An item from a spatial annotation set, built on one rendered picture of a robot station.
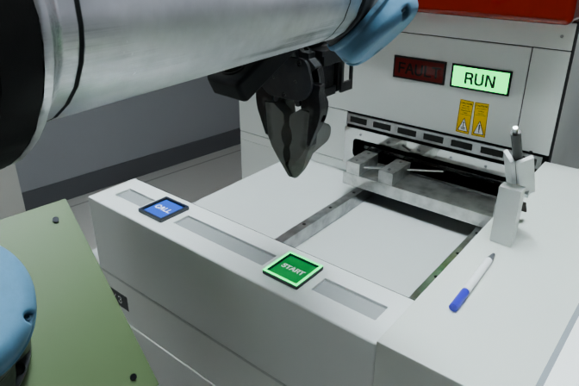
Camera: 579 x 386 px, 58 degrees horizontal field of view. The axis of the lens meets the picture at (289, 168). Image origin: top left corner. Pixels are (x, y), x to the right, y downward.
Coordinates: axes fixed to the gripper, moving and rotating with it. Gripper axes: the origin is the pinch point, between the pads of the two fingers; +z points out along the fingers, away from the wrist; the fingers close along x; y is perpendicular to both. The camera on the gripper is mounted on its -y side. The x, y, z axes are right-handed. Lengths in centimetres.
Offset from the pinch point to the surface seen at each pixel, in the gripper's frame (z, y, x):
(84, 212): 111, 80, 208
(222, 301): 20.6, -4.0, 8.5
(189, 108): 76, 168, 219
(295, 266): 14.3, 1.4, 0.1
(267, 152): 31, 58, 56
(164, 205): 14.3, 1.4, 26.8
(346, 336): 15.6, -4.0, -11.4
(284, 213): 29, 32, 27
